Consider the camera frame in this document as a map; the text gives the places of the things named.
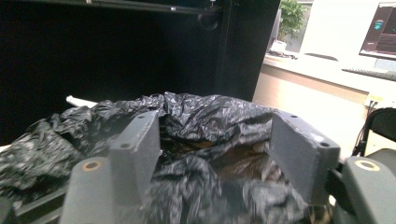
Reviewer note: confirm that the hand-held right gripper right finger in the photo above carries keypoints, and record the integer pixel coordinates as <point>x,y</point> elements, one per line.
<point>302,152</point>

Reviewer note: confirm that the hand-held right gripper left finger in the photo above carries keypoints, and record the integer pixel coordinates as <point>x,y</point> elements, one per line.
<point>137,155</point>

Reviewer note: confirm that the black plastic garbage bag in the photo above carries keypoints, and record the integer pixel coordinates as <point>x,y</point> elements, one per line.
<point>211,118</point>

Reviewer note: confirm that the light wooden desk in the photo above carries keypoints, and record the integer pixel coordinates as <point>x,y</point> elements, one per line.
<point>305,93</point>

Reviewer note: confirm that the white tube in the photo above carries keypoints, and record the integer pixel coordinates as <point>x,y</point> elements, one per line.
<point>79,101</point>

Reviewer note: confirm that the black chair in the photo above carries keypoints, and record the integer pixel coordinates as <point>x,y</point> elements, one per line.
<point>383,123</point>

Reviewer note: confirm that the white power strip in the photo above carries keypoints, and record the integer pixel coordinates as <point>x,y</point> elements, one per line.
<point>378,100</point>

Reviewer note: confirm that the dark flat pad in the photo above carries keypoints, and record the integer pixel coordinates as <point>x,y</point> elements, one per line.
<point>322,56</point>

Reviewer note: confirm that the dark keyboard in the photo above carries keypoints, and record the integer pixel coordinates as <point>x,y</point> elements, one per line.
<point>370,74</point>

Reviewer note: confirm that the black curtain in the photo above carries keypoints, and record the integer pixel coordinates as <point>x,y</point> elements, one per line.
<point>93,56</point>

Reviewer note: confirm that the green potted plant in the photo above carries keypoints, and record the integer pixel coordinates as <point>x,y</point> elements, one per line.
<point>291,17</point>

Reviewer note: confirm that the computer monitor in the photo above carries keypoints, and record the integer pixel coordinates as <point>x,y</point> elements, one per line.
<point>381,31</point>

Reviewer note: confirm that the metal rail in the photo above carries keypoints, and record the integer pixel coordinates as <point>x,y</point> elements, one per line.
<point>140,5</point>

